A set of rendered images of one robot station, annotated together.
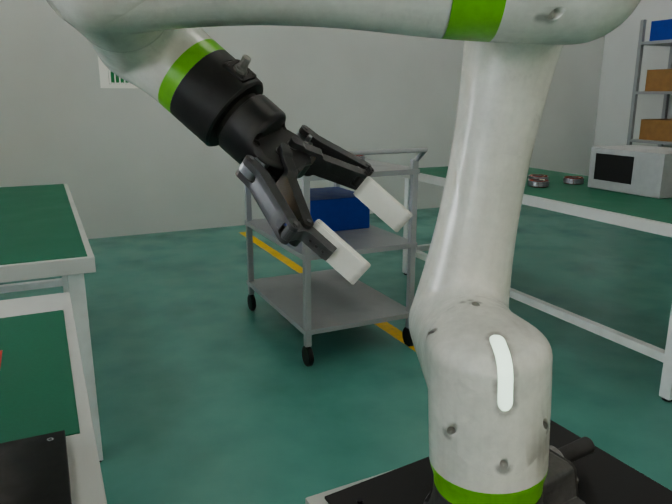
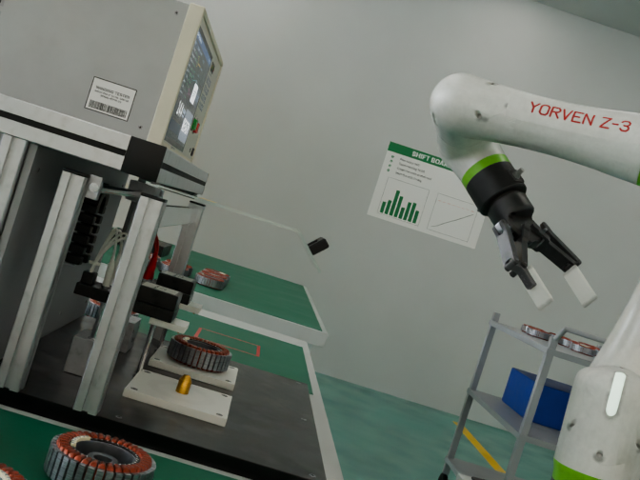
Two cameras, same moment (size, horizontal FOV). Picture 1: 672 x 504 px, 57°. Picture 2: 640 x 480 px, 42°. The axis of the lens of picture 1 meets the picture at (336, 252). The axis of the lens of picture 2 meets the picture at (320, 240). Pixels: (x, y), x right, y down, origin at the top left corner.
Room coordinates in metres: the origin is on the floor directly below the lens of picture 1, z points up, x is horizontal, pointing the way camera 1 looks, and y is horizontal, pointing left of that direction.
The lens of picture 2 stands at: (-0.80, -0.17, 1.08)
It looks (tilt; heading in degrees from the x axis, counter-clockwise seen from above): 1 degrees down; 22
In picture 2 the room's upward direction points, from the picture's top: 18 degrees clockwise
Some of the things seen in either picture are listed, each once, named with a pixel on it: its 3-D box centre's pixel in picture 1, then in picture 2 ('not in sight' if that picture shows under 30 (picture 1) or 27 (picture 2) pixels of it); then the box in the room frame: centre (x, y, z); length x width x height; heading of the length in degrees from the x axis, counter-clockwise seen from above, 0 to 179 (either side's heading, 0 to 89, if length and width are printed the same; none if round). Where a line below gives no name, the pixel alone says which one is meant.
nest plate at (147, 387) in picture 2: not in sight; (180, 395); (0.32, 0.41, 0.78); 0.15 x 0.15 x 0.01; 25
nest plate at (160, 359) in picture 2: not in sight; (195, 367); (0.54, 0.51, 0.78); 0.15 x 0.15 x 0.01; 25
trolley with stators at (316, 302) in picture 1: (325, 238); (551, 436); (3.20, 0.05, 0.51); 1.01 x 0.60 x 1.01; 25
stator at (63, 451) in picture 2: not in sight; (100, 465); (-0.03, 0.29, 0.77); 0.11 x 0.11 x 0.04
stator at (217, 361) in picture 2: not in sight; (199, 352); (0.54, 0.51, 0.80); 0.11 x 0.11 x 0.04
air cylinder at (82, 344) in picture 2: not in sight; (90, 353); (0.26, 0.54, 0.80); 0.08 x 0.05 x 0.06; 25
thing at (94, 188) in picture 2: not in sight; (132, 192); (0.35, 0.62, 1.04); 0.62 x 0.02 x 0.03; 25
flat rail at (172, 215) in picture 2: not in sight; (176, 215); (0.39, 0.55, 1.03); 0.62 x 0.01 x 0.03; 25
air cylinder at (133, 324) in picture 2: not in sight; (120, 330); (0.48, 0.64, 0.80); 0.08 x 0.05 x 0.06; 25
